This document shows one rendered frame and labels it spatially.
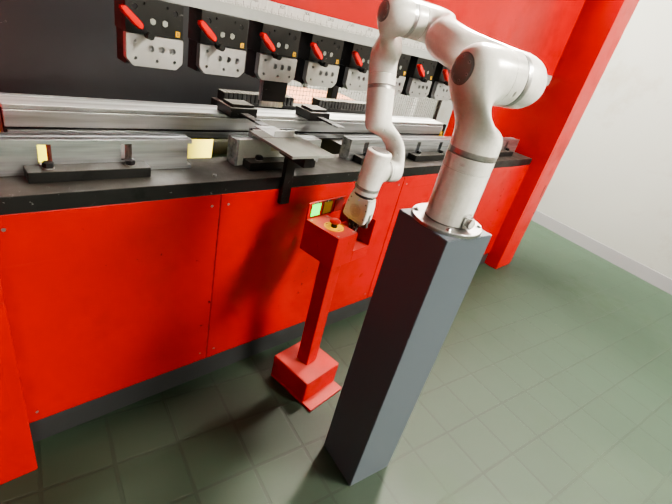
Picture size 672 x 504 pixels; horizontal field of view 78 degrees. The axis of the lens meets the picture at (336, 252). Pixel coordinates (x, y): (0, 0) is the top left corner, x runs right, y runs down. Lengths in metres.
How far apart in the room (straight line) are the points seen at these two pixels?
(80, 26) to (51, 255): 0.86
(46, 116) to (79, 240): 0.44
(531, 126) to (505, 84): 2.31
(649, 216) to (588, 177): 0.64
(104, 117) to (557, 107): 2.67
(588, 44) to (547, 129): 0.53
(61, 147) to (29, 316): 0.47
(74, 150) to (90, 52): 0.59
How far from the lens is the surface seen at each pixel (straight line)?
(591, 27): 3.27
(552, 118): 3.26
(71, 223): 1.30
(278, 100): 1.59
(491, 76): 0.97
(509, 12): 2.55
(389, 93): 1.41
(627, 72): 4.82
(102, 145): 1.36
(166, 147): 1.42
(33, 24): 1.81
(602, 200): 4.78
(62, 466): 1.71
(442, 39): 1.18
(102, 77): 1.88
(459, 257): 1.11
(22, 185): 1.30
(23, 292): 1.38
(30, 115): 1.59
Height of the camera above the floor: 1.39
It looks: 28 degrees down
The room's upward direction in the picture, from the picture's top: 14 degrees clockwise
